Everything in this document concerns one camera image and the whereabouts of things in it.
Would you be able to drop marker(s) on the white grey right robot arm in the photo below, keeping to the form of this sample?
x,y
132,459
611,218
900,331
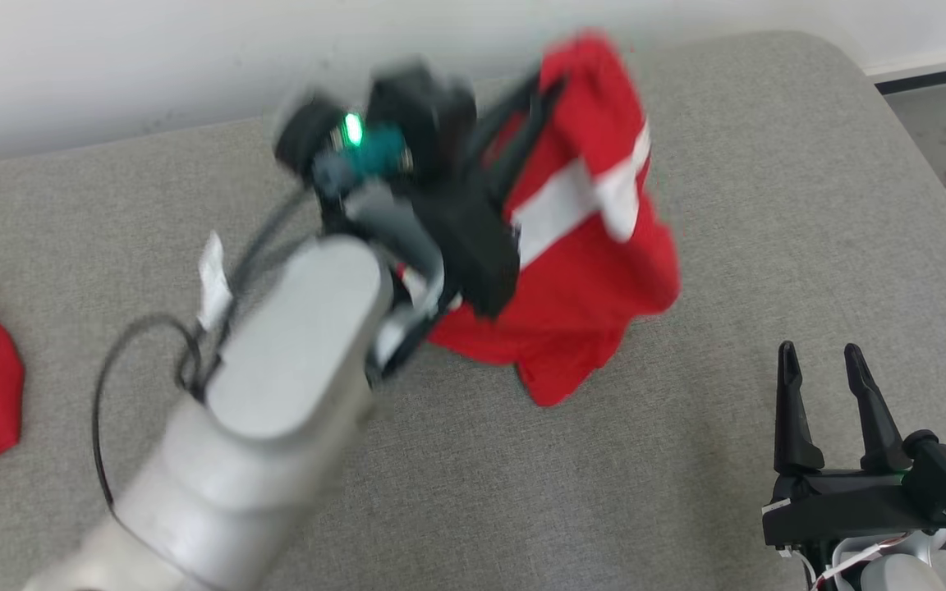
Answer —
x,y
892,574

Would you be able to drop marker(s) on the red shorts with white stripe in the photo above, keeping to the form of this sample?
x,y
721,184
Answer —
x,y
588,271

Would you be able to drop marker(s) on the grey fabric sofa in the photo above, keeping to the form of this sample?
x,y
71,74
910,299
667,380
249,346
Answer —
x,y
727,246

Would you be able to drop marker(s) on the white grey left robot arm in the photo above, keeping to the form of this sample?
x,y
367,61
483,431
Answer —
x,y
276,386

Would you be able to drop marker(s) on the white and black baseboard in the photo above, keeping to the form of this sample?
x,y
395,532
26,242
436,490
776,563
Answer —
x,y
933,70

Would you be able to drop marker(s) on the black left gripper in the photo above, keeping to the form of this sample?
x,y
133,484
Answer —
x,y
440,123

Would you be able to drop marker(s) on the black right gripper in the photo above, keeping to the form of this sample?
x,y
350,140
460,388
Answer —
x,y
851,505

